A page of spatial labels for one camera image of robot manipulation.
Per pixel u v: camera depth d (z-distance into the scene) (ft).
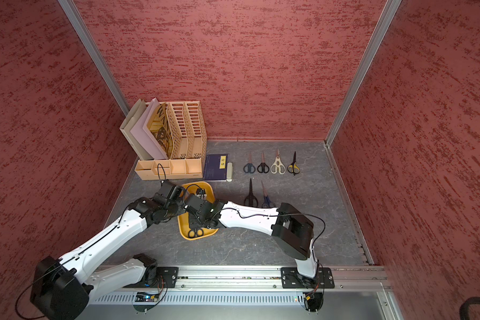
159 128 3.21
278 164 3.60
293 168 3.52
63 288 1.23
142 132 2.85
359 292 2.50
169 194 2.05
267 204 3.10
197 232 2.72
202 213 1.99
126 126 2.79
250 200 3.17
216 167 3.54
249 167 3.59
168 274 2.42
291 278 2.42
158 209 1.88
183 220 2.70
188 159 3.37
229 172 3.39
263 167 3.60
